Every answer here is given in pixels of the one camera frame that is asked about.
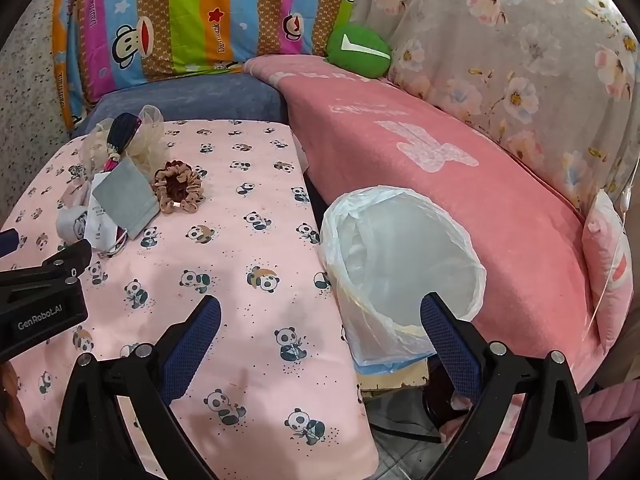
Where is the pink cloth strap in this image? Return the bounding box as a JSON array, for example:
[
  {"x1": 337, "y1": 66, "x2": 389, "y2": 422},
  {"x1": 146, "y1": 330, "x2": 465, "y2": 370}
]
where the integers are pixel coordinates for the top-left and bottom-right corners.
[{"x1": 582, "y1": 380, "x2": 640, "y2": 441}]

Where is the brown beige scrunchie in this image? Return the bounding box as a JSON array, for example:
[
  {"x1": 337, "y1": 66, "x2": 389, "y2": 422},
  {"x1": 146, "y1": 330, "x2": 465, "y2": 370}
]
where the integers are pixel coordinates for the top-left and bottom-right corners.
[{"x1": 152, "y1": 160, "x2": 207, "y2": 213}]

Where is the small white sock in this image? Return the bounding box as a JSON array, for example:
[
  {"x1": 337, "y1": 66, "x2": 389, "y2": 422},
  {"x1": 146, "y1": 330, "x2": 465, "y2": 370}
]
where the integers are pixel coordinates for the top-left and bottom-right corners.
[{"x1": 56, "y1": 180, "x2": 93, "y2": 241}]

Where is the green round cushion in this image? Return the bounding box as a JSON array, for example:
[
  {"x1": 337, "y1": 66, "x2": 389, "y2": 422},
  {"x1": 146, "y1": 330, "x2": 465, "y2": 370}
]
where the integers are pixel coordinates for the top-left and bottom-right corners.
[{"x1": 326, "y1": 24, "x2": 392, "y2": 79}]

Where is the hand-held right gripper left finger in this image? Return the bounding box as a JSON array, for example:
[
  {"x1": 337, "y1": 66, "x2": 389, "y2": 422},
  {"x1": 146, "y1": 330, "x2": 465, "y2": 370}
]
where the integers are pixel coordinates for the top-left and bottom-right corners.
[{"x1": 54, "y1": 295, "x2": 223, "y2": 480}]

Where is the pink panda cloth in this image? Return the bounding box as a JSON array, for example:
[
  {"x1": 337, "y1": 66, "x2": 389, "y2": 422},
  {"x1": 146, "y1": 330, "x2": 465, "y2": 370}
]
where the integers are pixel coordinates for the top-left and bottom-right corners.
[{"x1": 0, "y1": 119, "x2": 381, "y2": 471}]

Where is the grey floral sheet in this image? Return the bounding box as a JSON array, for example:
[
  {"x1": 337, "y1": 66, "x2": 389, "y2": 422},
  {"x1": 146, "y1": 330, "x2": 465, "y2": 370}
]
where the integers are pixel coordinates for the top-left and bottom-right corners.
[{"x1": 350, "y1": 0, "x2": 640, "y2": 216}]

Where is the bin with white plastic liner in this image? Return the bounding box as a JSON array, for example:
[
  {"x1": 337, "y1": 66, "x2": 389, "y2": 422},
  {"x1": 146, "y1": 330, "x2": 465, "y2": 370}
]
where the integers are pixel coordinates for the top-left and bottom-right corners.
[{"x1": 320, "y1": 185, "x2": 488, "y2": 376}]

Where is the grey cloth pouch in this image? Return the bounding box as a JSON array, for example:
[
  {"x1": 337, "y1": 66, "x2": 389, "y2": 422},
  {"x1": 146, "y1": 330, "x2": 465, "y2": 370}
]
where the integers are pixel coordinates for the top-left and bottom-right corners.
[{"x1": 92, "y1": 156, "x2": 160, "y2": 239}]

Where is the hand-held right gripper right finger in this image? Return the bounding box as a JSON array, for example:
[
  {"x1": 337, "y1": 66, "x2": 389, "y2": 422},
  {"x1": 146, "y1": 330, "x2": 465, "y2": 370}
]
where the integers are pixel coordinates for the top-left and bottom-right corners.
[{"x1": 419, "y1": 291, "x2": 591, "y2": 480}]

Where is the pink blanket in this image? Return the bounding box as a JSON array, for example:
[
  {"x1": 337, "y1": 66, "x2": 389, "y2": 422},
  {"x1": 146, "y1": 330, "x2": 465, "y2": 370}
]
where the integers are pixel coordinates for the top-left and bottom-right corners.
[{"x1": 243, "y1": 55, "x2": 611, "y2": 471}]

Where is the dark navy tassel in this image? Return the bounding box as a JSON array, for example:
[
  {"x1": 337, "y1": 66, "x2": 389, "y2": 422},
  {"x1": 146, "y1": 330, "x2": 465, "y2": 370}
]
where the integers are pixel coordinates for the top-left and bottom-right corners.
[{"x1": 102, "y1": 112, "x2": 142, "y2": 173}]

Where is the blue sofa cushion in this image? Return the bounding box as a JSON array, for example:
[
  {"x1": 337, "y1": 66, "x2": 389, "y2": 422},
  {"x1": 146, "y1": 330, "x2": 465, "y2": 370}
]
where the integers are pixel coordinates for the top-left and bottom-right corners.
[{"x1": 87, "y1": 76, "x2": 291, "y2": 133}]

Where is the white cable with switch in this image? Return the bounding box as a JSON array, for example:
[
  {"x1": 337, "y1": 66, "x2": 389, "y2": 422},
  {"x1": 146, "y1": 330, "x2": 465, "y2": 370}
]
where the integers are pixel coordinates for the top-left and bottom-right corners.
[{"x1": 587, "y1": 150, "x2": 640, "y2": 333}]

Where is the beige organza bag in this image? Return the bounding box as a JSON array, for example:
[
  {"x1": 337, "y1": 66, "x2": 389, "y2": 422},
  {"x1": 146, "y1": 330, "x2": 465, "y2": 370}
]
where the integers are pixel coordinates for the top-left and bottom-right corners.
[{"x1": 81, "y1": 104, "x2": 166, "y2": 181}]

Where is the striped cartoon quilt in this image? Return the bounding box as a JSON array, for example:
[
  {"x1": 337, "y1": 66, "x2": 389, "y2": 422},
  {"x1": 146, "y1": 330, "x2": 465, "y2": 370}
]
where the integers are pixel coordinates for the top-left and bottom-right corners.
[{"x1": 52, "y1": 0, "x2": 363, "y2": 133}]

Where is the pink pillow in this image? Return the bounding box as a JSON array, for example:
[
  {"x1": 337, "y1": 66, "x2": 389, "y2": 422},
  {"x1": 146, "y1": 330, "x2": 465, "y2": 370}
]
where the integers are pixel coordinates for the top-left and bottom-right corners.
[{"x1": 582, "y1": 190, "x2": 633, "y2": 353}]

